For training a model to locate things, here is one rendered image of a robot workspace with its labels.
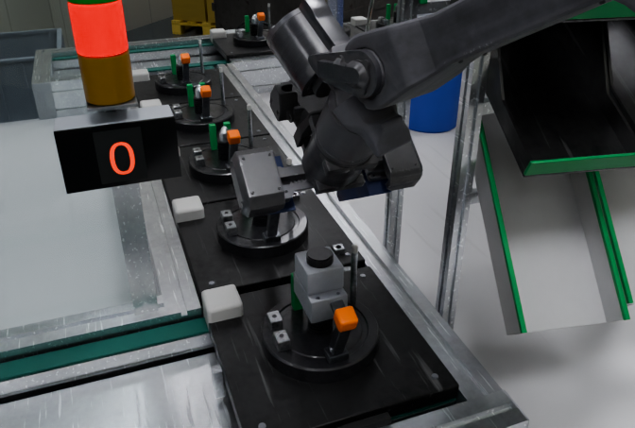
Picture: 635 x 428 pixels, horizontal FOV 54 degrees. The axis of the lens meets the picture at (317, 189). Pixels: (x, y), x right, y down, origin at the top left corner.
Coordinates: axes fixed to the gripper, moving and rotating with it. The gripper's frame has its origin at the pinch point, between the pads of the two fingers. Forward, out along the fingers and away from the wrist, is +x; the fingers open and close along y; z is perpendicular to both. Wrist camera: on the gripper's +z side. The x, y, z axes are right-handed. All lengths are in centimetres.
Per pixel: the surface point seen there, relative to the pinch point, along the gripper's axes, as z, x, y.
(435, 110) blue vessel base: 41, 64, -58
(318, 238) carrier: 3.3, 28.3, -7.8
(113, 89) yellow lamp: 13.4, -2.9, 18.5
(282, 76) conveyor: 74, 93, -32
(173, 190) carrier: 21.6, 42.8, 10.5
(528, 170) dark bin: -4.8, -7.1, -20.1
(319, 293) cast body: -9.2, 7.5, 0.7
